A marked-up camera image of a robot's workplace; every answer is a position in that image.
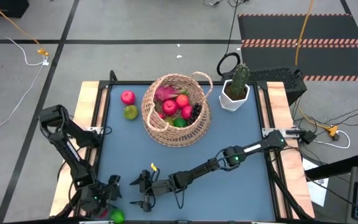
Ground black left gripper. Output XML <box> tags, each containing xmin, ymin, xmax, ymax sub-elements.
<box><xmin>80</xmin><ymin>175</ymin><xmax>122</xmax><ymax>217</ymax></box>

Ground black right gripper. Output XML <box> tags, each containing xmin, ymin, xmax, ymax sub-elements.
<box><xmin>129</xmin><ymin>170</ymin><xmax>183</xmax><ymax>212</ymax></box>

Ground small green lime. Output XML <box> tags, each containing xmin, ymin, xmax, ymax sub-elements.
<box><xmin>109</xmin><ymin>208</ymin><xmax>126</xmax><ymax>224</ymax></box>

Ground woven wicker basket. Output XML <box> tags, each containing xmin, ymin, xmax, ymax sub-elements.
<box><xmin>140</xmin><ymin>71</ymin><xmax>214</xmax><ymax>147</ymax></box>

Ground black grapes with leaf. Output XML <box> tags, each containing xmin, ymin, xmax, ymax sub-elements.
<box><xmin>187</xmin><ymin>102</ymin><xmax>203</xmax><ymax>125</ymax></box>

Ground red and yellow apple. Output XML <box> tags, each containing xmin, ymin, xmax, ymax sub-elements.
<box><xmin>175</xmin><ymin>94</ymin><xmax>190</xmax><ymax>109</ymax></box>

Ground pink dragon fruit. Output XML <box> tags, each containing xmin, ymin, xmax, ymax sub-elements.
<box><xmin>154</xmin><ymin>85</ymin><xmax>189</xmax><ymax>102</ymax></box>

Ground light wooden side board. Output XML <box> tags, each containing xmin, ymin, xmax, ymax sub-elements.
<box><xmin>48</xmin><ymin>81</ymin><xmax>101</xmax><ymax>218</ymax></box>
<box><xmin>265</xmin><ymin>81</ymin><xmax>316</xmax><ymax>218</ymax></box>

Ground white hexagonal plant pot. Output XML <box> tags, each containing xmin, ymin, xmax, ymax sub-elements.
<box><xmin>218</xmin><ymin>79</ymin><xmax>250</xmax><ymax>112</ymax></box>

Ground green cactus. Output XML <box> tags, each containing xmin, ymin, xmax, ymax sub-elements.
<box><xmin>231</xmin><ymin>63</ymin><xmax>250</xmax><ymax>96</ymax></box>

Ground black power adapter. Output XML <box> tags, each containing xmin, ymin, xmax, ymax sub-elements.
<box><xmin>286</xmin><ymin>129</ymin><xmax>317</xmax><ymax>144</ymax></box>

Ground white paper sheet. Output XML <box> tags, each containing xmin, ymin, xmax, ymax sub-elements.
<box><xmin>301</xmin><ymin>158</ymin><xmax>331</xmax><ymax>208</ymax></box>

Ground black box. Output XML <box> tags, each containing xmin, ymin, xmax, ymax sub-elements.
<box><xmin>0</xmin><ymin>0</ymin><xmax>30</xmax><ymax>19</ymax></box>

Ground black floor mat striped edges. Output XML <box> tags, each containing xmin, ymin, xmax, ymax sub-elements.
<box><xmin>237</xmin><ymin>13</ymin><xmax>358</xmax><ymax>82</ymax></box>

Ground black aluminium table frame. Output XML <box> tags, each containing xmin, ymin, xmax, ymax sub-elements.
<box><xmin>48</xmin><ymin>70</ymin><xmax>315</xmax><ymax>224</ymax></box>

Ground white floor cable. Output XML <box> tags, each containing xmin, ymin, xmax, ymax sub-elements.
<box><xmin>0</xmin><ymin>0</ymin><xmax>50</xmax><ymax>144</ymax></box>

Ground black cable with loop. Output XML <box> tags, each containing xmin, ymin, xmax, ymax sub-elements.
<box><xmin>216</xmin><ymin>0</ymin><xmax>251</xmax><ymax>77</ymax></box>

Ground orange floor cable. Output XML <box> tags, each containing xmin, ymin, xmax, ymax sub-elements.
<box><xmin>0</xmin><ymin>0</ymin><xmax>50</xmax><ymax>57</ymax></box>

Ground yellow extension cable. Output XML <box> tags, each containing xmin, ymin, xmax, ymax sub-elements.
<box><xmin>295</xmin><ymin>104</ymin><xmax>341</xmax><ymax>139</ymax></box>

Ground white looped cable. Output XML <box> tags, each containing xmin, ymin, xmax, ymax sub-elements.
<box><xmin>314</xmin><ymin>129</ymin><xmax>351</xmax><ymax>149</ymax></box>

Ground yellow hanging cable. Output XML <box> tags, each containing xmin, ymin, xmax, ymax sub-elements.
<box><xmin>294</xmin><ymin>0</ymin><xmax>314</xmax><ymax>67</ymax></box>

